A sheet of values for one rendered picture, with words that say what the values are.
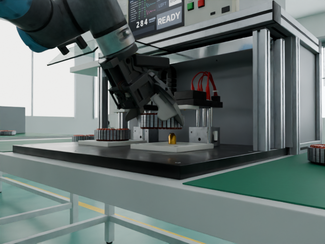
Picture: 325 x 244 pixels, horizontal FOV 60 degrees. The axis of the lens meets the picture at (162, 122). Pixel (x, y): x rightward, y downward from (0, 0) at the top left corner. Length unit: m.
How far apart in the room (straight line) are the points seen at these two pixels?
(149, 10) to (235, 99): 0.42
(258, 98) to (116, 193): 0.40
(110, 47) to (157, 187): 0.30
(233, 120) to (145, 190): 0.54
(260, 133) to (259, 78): 0.13
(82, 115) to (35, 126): 1.02
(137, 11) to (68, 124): 5.00
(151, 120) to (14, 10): 0.33
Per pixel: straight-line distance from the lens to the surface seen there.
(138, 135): 0.98
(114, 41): 0.57
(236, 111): 0.90
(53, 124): 5.80
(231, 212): 0.34
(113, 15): 0.57
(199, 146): 0.68
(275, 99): 0.79
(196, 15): 0.89
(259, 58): 0.71
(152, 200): 0.41
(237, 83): 0.90
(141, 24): 1.04
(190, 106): 0.73
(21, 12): 0.49
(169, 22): 0.95
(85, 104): 6.17
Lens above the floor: 0.83
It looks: 1 degrees up
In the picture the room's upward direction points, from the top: straight up
